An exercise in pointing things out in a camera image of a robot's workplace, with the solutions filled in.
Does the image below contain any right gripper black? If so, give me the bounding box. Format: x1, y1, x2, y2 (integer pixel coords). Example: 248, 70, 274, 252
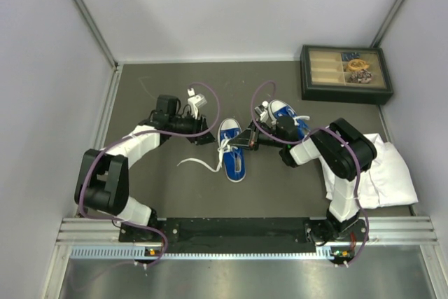
229, 118, 286, 151

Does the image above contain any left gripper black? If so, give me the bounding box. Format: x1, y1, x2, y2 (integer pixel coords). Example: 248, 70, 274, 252
169, 109, 218, 146

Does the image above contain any blue sneaker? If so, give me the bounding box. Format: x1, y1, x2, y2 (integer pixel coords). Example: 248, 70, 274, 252
218, 118, 246, 183
267, 99, 312, 142

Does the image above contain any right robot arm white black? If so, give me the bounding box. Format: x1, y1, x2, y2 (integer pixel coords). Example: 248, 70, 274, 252
229, 116, 377, 245

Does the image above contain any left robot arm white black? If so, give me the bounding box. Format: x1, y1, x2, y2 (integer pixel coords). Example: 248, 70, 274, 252
74, 95, 215, 241

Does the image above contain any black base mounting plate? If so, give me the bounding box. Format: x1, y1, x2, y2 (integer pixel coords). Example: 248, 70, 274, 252
118, 217, 370, 253

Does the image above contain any black compartment display box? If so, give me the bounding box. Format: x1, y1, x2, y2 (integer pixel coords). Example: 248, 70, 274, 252
300, 45, 394, 105

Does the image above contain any blue patterned item in box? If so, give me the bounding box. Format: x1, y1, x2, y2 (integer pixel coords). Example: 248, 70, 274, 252
341, 52, 360, 62

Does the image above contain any floral item in box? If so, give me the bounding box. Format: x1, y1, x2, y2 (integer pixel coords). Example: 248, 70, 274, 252
347, 69, 373, 84

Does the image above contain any yellow item in box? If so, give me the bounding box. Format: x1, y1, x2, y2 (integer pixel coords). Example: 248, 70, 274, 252
346, 59, 370, 71

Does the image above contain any white folded shirt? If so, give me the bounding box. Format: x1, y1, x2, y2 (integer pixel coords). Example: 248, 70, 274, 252
321, 133, 419, 211

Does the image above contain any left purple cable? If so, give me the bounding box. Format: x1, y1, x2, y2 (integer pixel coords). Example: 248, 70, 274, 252
76, 81, 221, 272

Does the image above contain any purple cable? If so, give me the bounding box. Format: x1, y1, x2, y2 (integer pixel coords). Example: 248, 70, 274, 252
251, 81, 370, 267
76, 81, 221, 272

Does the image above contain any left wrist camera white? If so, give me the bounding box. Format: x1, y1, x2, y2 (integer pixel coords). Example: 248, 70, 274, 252
187, 88, 207, 120

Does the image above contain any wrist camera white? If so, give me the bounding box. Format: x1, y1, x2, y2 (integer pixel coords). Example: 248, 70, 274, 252
254, 101, 269, 124
187, 88, 207, 120

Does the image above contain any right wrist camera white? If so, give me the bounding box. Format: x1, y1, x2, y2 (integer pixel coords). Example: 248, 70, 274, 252
254, 101, 269, 124

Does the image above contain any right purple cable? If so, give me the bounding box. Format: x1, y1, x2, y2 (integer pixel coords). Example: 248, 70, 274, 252
251, 81, 370, 267

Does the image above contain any grey slotted cable duct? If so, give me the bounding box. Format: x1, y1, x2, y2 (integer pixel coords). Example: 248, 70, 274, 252
70, 246, 340, 260

